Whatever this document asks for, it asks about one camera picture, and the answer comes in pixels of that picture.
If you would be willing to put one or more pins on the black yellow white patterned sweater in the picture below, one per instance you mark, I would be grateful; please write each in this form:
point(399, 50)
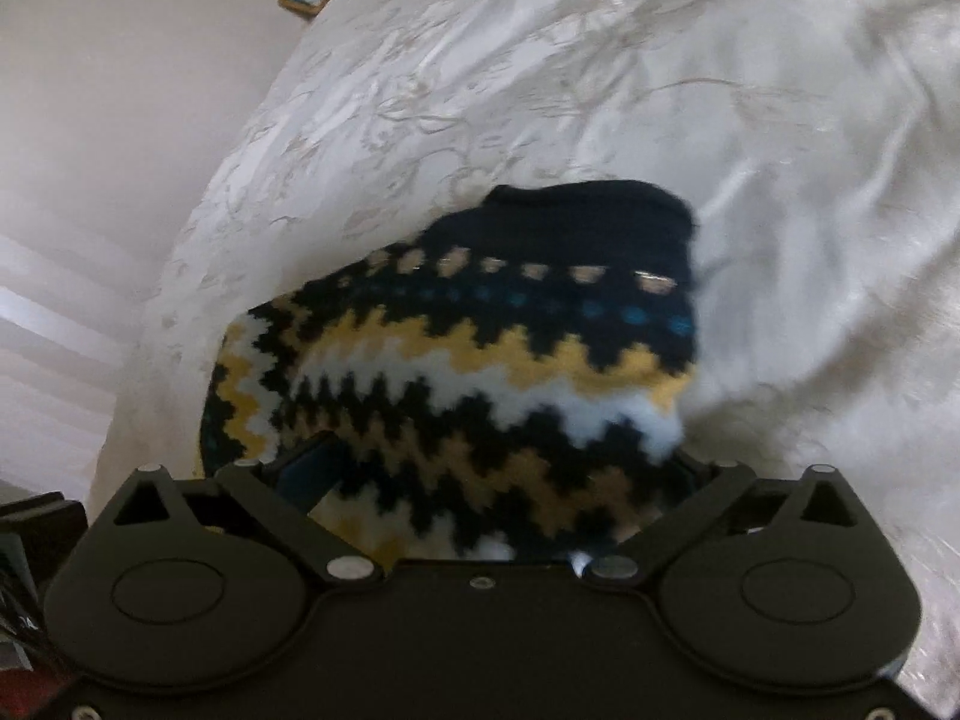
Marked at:
point(504, 383)

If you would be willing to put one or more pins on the white sheer curtain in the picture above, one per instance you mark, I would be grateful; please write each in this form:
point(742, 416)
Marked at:
point(115, 116)

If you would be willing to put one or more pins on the white floral bedspread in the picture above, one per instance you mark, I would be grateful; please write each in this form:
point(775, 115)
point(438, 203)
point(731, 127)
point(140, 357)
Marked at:
point(817, 141)

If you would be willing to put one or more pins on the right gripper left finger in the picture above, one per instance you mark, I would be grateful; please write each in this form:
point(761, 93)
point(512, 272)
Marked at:
point(246, 528)

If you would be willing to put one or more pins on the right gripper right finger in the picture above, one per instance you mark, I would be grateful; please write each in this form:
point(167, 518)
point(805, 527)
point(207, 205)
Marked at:
point(727, 526)

